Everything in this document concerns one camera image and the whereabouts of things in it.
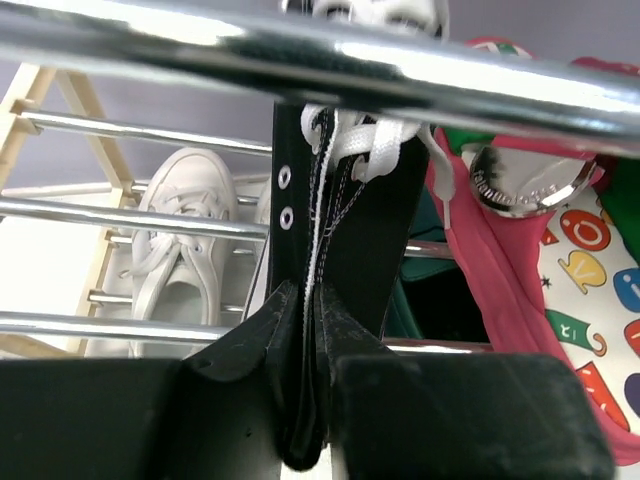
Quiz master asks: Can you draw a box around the left pink patterned slipper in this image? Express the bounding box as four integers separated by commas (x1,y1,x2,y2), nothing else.
424,37,640,466

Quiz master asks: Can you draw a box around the black canvas sneaker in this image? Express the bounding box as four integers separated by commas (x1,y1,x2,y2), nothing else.
247,0,451,471

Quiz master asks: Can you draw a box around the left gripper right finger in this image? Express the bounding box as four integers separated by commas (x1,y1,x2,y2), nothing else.
314,285,615,479

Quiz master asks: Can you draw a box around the cream metal shoe shelf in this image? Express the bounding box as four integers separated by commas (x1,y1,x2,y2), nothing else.
0,9,640,361

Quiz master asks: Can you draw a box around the left dark green shoe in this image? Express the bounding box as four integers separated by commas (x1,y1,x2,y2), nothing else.
384,187,494,344

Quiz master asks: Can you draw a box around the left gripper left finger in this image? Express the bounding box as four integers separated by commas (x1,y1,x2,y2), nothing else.
1,282,299,479

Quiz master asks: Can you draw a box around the white sneaker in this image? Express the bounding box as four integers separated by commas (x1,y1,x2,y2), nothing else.
253,179,271,262
120,148,238,327

